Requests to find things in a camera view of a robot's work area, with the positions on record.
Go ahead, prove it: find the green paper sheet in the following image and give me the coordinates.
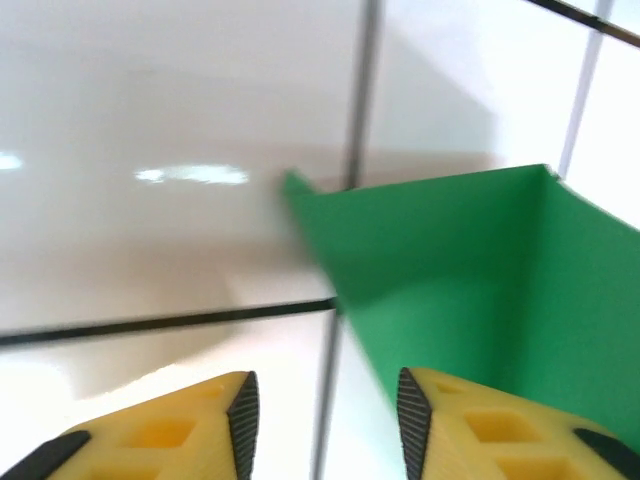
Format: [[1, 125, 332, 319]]
[[281, 162, 640, 437]]

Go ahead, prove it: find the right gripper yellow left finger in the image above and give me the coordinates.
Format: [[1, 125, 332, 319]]
[[0, 370, 262, 480]]

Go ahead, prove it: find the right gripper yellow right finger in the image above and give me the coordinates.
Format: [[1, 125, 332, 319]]
[[396, 367, 640, 480]]

